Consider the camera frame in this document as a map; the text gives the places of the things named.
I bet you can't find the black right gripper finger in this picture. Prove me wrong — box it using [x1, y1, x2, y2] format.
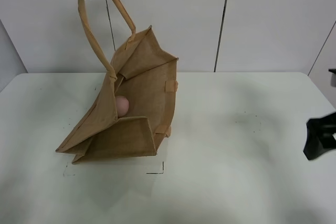
[303, 112, 335, 161]

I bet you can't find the pink peach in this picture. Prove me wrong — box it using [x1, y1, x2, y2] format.
[115, 96, 129, 118]

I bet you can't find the brown linen tote bag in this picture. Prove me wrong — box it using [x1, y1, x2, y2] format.
[57, 0, 178, 164]

